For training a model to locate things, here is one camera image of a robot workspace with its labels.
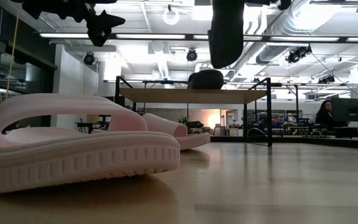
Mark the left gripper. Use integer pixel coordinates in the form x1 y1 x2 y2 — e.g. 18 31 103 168
22 0 126 47

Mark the pink rubber slide sandal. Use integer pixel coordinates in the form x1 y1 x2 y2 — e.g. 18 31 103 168
140 112 211 151
0 93 181 195

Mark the black ceiling spotlight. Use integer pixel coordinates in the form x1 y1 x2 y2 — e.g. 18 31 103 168
285 44 313 64
186 48 198 62
318 75 336 85
83 52 97 67

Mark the long ceiling light strip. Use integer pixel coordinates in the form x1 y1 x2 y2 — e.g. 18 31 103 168
38 32 358 44

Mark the person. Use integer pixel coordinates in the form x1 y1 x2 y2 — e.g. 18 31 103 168
314 99 336 131

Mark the black computer monitor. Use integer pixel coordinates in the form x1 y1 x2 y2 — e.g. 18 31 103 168
331 97 358 123

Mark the background robot with green lights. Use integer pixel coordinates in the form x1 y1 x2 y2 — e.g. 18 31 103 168
178 115 204 130

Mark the black background desk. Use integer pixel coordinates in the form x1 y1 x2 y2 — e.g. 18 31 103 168
334 126 358 141

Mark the silver ventilation duct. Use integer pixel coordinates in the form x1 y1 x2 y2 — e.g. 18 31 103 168
244 0 326 65

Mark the white ring ceiling lamp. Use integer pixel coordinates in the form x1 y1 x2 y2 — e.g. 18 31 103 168
162 7 181 26

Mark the wooden shelf with black frame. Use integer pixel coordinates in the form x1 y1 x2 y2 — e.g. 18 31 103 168
114 76 273 147

